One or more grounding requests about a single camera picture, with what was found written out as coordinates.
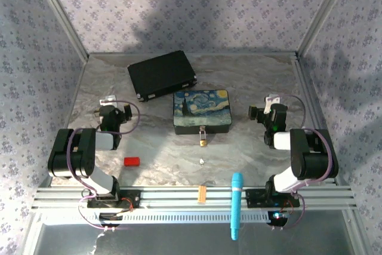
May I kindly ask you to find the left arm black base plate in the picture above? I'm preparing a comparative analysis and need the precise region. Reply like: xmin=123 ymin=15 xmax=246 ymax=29
xmin=86 ymin=189 xmax=141 ymax=210

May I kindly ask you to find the aluminium frame post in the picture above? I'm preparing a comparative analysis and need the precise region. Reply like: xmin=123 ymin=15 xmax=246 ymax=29
xmin=29 ymin=0 xmax=90 ymax=59
xmin=295 ymin=0 xmax=352 ymax=59

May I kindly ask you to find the aluminium table edge rail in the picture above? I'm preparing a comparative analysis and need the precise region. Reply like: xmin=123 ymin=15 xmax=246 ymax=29
xmin=294 ymin=53 xmax=340 ymax=185

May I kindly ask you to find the black hard case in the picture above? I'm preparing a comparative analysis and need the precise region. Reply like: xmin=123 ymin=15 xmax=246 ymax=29
xmin=127 ymin=50 xmax=198 ymax=103

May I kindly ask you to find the brass padlock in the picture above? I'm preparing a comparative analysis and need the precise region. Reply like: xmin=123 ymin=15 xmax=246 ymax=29
xmin=198 ymin=126 xmax=209 ymax=148

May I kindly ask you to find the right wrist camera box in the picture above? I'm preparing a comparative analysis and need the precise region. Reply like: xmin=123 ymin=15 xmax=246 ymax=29
xmin=264 ymin=94 xmax=282 ymax=116

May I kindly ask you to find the white slotted cable duct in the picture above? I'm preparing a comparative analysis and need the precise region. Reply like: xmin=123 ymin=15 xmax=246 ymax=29
xmin=38 ymin=210 xmax=289 ymax=225

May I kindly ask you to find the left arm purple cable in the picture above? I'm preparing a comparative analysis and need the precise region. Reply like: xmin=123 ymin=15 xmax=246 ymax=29
xmin=66 ymin=99 xmax=141 ymax=234

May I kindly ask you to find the black circuit board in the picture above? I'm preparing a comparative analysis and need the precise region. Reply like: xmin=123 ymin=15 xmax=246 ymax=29
xmin=98 ymin=211 xmax=134 ymax=223

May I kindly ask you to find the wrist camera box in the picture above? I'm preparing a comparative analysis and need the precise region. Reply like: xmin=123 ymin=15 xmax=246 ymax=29
xmin=264 ymin=94 xmax=282 ymax=116
xmin=99 ymin=94 xmax=118 ymax=107

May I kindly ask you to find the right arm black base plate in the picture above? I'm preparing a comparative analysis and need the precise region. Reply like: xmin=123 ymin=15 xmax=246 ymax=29
xmin=245 ymin=188 xmax=301 ymax=208

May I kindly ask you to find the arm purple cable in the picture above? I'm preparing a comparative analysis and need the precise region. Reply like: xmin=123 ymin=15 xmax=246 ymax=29
xmin=270 ymin=94 xmax=335 ymax=232
xmin=66 ymin=99 xmax=141 ymax=234

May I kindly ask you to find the blue marker pen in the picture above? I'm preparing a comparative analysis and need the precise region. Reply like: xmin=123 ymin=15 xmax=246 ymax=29
xmin=230 ymin=172 xmax=244 ymax=241

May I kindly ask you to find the aluminium mounting rail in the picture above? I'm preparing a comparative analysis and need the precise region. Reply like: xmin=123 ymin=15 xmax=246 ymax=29
xmin=31 ymin=185 xmax=358 ymax=210

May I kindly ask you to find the circuit board with lit led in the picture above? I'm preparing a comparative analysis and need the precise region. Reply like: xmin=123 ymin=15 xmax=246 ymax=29
xmin=267 ymin=210 xmax=289 ymax=222

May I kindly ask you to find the starry night painted box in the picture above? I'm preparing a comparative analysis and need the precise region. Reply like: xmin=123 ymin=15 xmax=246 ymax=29
xmin=172 ymin=89 xmax=233 ymax=136

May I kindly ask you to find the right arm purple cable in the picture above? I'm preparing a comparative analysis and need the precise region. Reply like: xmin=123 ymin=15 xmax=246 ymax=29
xmin=270 ymin=94 xmax=335 ymax=232

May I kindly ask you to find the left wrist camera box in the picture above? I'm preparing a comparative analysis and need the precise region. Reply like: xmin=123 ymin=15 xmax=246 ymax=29
xmin=99 ymin=94 xmax=118 ymax=107

